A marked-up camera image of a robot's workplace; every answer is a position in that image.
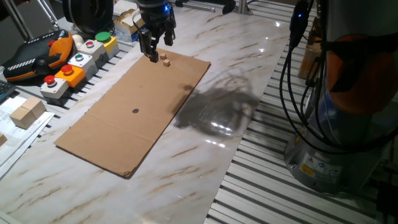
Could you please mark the black filament spool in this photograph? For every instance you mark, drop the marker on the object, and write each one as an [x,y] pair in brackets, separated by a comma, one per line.
[88,14]

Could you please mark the large wooden cube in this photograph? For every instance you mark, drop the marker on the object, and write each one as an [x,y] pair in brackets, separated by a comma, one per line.
[22,118]
[35,105]

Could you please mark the small red button white box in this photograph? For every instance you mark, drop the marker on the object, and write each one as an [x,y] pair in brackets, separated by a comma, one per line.
[93,49]

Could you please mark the grey metal tripod leg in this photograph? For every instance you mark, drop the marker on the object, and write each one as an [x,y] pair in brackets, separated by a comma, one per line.
[47,12]
[17,18]

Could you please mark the white carton box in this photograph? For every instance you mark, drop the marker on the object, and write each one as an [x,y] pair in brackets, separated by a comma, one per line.
[124,6]

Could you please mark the small open cardboard box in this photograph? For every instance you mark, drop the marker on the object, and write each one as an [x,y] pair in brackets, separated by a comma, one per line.
[127,23]

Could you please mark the medium wooden block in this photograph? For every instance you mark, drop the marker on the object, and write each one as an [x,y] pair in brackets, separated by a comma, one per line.
[2,139]

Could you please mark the green button white box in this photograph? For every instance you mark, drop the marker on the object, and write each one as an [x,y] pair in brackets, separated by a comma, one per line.
[82,63]

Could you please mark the white rounded plastic object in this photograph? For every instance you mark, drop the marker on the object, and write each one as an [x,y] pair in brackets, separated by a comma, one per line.
[77,40]

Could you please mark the slanted aluminium post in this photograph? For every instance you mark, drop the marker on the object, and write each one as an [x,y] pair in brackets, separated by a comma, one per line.
[243,6]

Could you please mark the brown cardboard sheet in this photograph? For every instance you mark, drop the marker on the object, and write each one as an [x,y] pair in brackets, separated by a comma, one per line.
[133,118]

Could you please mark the red mushroom button white box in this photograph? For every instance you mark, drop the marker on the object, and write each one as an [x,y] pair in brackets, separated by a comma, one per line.
[54,88]

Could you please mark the white marble pattern sheet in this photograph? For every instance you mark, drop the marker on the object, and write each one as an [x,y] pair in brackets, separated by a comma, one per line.
[202,155]

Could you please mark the red button orange box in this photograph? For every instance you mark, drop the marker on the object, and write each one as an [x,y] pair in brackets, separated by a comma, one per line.
[73,77]

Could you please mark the printed white paper sheets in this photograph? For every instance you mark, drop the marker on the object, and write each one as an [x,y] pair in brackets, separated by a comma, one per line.
[15,140]

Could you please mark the brown taped cardboard box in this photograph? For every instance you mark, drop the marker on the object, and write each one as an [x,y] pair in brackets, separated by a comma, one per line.
[308,59]

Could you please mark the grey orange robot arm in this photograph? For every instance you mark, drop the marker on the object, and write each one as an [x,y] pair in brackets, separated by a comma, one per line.
[357,77]

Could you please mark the green button yellow box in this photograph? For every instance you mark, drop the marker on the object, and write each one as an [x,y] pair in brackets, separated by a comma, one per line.
[109,43]

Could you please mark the black orange teach pendant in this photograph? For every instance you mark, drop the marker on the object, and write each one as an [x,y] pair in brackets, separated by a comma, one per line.
[31,62]

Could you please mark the black computer keyboard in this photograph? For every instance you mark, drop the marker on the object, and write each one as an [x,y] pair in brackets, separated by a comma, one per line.
[5,90]

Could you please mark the small wooden block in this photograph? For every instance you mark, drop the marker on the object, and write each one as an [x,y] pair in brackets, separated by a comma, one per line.
[166,63]
[163,56]

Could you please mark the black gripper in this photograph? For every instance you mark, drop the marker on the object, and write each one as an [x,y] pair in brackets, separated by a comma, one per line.
[155,17]

